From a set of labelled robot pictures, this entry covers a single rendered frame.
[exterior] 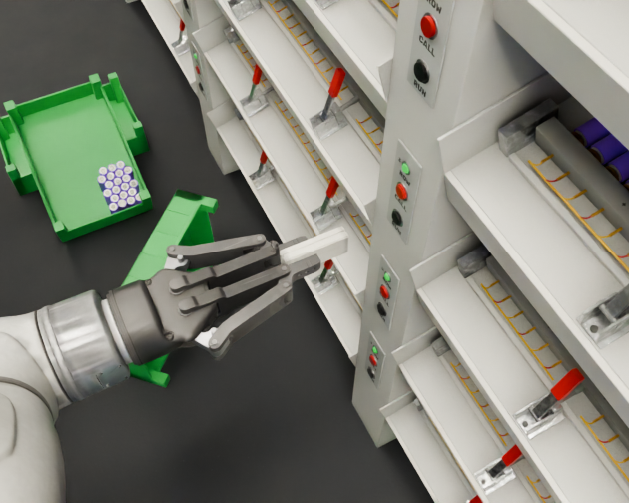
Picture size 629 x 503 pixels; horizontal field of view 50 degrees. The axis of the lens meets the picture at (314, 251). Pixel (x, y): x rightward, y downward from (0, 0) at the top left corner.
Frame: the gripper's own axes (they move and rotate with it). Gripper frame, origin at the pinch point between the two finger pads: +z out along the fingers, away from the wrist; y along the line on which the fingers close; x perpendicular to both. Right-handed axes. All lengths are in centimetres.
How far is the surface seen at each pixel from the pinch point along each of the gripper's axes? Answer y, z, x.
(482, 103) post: 4.8, 12.3, 18.8
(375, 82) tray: -7.4, 10.1, 12.1
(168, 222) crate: -43, -8, -41
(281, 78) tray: -32.0, 10.7, -7.0
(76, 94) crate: -90, -14, -47
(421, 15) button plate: -1.2, 9.6, 23.9
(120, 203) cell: -62, -14, -54
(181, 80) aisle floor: -99, 11, -61
